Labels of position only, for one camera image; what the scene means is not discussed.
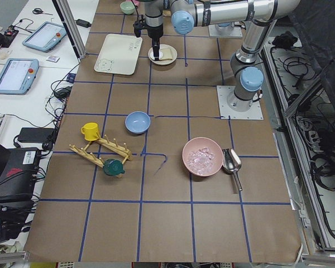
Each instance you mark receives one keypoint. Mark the dark green cup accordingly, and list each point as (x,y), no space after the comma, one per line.
(113,167)

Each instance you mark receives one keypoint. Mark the pink bowl with ice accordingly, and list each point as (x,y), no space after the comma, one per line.
(202,156)

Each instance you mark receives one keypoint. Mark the teach pendant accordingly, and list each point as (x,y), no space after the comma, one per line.
(46,37)
(17,76)

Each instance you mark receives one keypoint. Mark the blue bowl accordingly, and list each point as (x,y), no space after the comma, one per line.
(137,122)

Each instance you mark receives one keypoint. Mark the bread slice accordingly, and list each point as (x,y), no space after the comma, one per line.
(165,54)

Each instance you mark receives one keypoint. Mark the green ceramic bowl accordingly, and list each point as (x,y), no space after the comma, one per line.
(127,7)

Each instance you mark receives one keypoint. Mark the black computer box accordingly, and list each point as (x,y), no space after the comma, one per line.
(17,180)

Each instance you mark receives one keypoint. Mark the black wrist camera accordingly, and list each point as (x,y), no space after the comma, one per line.
(139,25)

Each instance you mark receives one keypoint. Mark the metal scoop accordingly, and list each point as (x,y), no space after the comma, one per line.
(232,165)

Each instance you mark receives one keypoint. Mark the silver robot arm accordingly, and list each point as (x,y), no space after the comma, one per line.
(248,20)

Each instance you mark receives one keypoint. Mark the black power adapter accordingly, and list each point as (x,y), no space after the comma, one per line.
(83,23)

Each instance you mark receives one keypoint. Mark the far teach pendant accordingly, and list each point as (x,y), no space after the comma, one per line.
(46,37)

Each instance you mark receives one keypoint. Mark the yellow cup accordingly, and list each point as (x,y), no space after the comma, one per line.
(90,131)

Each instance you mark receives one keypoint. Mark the near teach pendant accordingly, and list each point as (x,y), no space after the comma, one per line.
(17,76)

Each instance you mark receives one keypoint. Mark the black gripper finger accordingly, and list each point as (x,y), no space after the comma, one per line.
(156,49)

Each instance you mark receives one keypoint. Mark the white bear tray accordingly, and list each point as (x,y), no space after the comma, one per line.
(118,54)

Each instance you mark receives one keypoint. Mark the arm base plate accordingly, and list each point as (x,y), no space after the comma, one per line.
(230,31)
(230,107)

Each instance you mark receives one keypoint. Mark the wooden peg rack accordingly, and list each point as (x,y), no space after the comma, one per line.
(108,145)

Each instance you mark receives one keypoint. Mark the white round plate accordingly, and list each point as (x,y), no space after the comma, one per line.
(166,62)

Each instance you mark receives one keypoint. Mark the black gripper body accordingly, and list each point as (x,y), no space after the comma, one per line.
(154,31)

